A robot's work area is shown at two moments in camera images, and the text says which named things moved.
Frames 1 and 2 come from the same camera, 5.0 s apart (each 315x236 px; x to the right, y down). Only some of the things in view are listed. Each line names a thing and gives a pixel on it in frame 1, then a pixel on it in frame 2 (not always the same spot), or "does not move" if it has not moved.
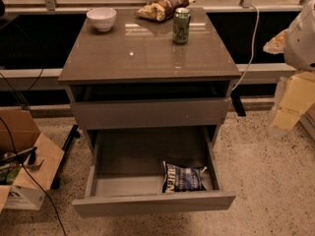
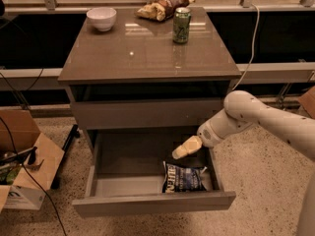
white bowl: [101, 18] does not move
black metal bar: [74, 133] does not move
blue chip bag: [182, 179] does not move
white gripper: [301, 44] -> [210, 135]
